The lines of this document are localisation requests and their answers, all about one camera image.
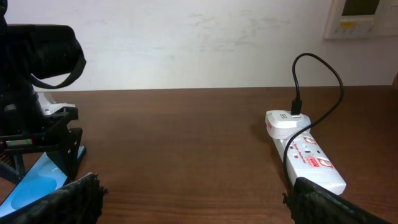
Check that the white power strip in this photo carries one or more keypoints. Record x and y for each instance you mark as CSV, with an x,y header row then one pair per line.
x,y
305,158

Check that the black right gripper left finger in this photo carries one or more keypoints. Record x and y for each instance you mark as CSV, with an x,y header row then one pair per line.
x,y
79,202

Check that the blue Samsung Galaxy smartphone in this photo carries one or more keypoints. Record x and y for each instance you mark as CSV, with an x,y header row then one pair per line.
x,y
42,179

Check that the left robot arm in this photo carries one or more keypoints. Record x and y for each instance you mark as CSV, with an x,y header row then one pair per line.
x,y
44,56

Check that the white wall control panel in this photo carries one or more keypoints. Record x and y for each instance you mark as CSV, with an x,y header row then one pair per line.
x,y
361,19

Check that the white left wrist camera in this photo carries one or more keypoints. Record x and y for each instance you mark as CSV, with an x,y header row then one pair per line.
x,y
49,105

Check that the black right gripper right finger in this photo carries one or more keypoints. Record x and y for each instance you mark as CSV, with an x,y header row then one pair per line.
x,y
310,203

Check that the white USB charger plug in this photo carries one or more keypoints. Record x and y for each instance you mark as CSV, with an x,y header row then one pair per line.
x,y
281,124

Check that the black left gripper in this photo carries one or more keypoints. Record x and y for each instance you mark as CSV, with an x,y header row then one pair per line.
x,y
56,134

